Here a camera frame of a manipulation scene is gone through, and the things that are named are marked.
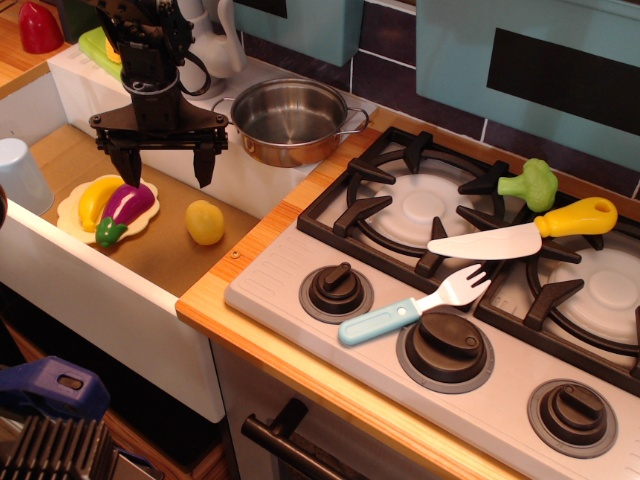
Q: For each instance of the grey toy stove top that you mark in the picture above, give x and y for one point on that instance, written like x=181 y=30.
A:
x=493 y=417

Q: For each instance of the teal wall cabinet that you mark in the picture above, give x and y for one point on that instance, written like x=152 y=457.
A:
x=325 y=30
x=565 y=71

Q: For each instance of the black burner grate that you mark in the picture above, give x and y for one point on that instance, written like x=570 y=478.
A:
x=403 y=191
x=578 y=301

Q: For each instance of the green cutting board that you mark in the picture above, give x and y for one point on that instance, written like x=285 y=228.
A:
x=91 y=43

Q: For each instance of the yellow toy banana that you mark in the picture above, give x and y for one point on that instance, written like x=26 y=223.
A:
x=94 y=199

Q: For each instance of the black left stove knob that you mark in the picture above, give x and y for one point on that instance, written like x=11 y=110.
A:
x=333 y=294

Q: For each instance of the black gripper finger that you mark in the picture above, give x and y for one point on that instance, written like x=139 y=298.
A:
x=128 y=164
x=204 y=159

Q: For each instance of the grey toy faucet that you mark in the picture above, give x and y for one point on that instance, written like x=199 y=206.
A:
x=216 y=57

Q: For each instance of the yellow-handled toy knife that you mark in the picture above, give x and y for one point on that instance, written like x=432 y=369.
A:
x=589 y=216

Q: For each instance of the white toy sink basin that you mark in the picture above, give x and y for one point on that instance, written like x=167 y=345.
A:
x=123 y=300

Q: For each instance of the green toy broccoli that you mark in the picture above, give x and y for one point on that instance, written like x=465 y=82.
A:
x=536 y=185

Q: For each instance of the black middle stove knob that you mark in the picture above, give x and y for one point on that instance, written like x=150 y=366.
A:
x=445 y=353

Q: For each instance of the cream flower-shaped plate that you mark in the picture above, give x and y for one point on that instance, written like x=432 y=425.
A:
x=68 y=219

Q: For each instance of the yellow toy potato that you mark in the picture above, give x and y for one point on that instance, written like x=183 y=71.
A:
x=204 y=222

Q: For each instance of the light blue plastic cup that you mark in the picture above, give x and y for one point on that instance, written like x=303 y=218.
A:
x=22 y=178

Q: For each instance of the black ribbed heat sink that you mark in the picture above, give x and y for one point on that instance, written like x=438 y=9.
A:
x=60 y=449

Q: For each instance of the purple toy eggplant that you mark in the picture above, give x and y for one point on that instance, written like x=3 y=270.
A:
x=125 y=206

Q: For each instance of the yellow toy corn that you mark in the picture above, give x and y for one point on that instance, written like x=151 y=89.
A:
x=110 y=53

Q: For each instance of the black right burner grate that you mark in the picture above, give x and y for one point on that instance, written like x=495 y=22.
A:
x=578 y=301

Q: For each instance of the blue clamp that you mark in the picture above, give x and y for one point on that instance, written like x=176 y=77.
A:
x=54 y=388

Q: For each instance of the teal left wall cabinet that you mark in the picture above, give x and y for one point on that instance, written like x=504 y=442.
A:
x=325 y=30

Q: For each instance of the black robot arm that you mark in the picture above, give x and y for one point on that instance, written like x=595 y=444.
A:
x=153 y=40

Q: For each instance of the black stove knob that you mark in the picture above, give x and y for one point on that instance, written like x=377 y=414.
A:
x=445 y=353
x=333 y=294
x=572 y=418

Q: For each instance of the black oven door handle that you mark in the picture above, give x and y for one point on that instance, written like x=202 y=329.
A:
x=275 y=439

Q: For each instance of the teal right wall cabinet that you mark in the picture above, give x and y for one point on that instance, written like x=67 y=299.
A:
x=565 y=71

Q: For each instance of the blue-handled toy fork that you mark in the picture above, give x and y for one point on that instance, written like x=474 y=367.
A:
x=460 y=288

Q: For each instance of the black right stove knob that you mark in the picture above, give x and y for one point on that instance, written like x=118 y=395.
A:
x=572 y=418

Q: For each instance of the stainless steel pot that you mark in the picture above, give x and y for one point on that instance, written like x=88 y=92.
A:
x=290 y=122

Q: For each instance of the black left burner grate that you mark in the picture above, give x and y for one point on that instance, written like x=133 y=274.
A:
x=403 y=191

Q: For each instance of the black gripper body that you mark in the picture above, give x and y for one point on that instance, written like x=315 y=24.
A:
x=159 y=117

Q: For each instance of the red plastic cup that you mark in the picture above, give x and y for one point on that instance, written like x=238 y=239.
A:
x=38 y=29

